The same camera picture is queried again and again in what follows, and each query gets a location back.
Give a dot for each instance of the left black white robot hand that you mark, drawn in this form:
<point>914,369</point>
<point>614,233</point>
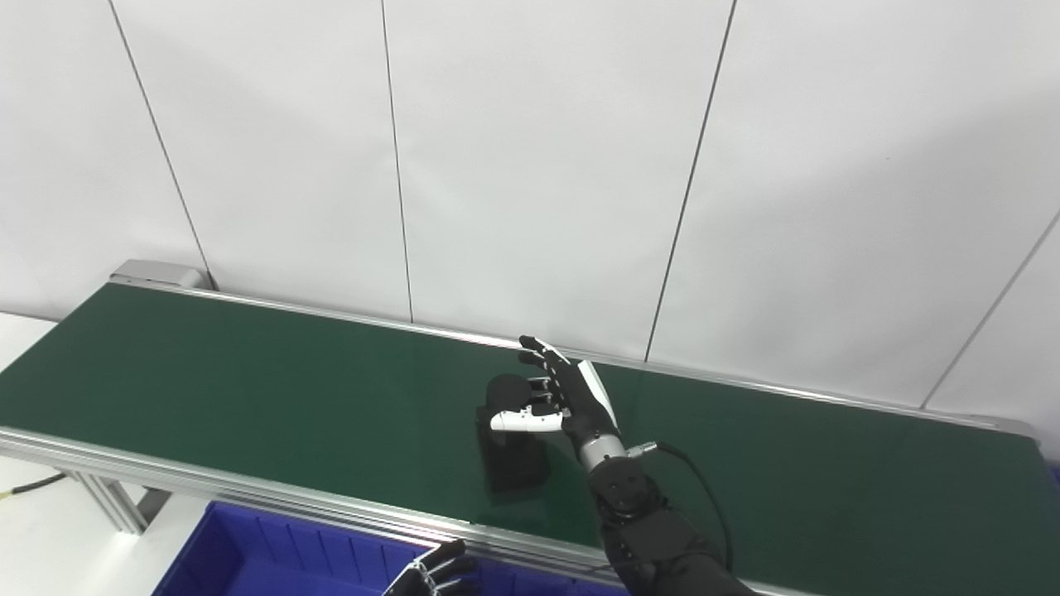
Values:
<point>439,575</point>

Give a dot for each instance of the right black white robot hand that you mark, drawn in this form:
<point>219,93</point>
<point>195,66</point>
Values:
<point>580,406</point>

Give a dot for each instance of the black cylinder block part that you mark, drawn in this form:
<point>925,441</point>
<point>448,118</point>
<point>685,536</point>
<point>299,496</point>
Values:
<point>513,463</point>

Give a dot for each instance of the blue plastic bin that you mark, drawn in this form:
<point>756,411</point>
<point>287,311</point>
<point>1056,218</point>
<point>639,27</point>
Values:
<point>273,555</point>

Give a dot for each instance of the aluminium conveyor leg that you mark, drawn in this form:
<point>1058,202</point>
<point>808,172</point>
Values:
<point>116,501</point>

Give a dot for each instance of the green conveyor belt aluminium frame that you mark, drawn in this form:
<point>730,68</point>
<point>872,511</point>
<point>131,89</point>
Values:
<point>248,389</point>

